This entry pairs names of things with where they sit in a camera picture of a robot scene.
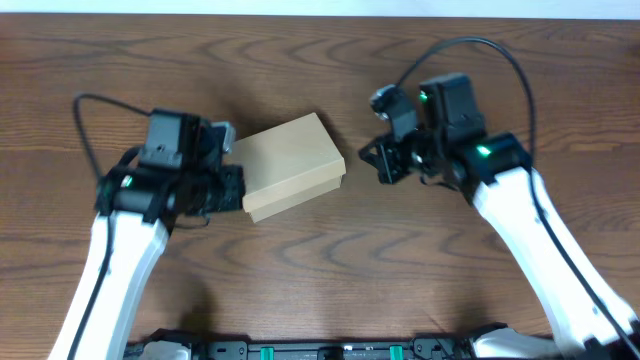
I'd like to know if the cardboard box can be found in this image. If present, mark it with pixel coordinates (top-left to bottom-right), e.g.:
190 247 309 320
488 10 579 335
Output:
229 113 346 223

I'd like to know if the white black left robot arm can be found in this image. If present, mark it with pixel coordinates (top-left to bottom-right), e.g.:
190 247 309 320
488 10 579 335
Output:
49 110 245 359

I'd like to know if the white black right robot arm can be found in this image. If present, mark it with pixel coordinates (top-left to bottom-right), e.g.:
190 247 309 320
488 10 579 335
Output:
359 73 639 359

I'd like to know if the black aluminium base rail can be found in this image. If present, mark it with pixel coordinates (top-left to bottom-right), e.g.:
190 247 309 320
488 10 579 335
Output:
119 325 566 360

